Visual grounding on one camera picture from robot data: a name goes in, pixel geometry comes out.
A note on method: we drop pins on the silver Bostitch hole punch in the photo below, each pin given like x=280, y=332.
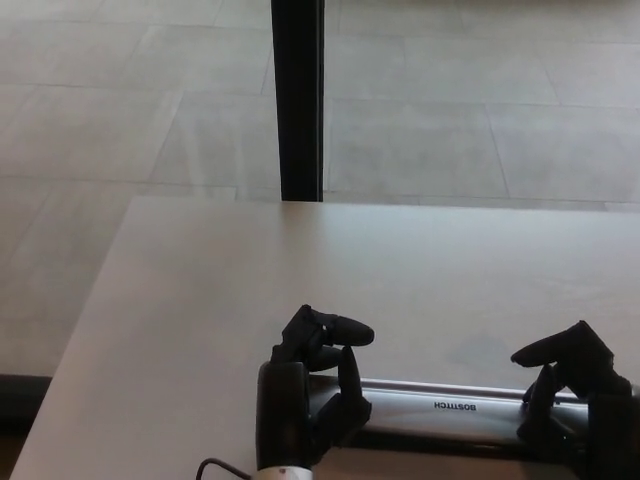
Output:
x=450, y=415

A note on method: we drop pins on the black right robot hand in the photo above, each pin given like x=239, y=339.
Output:
x=595, y=390

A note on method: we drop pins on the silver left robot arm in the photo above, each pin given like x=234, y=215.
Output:
x=285, y=474

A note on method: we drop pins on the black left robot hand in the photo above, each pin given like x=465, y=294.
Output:
x=285, y=405

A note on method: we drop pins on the black metal post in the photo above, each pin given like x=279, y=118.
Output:
x=300, y=100

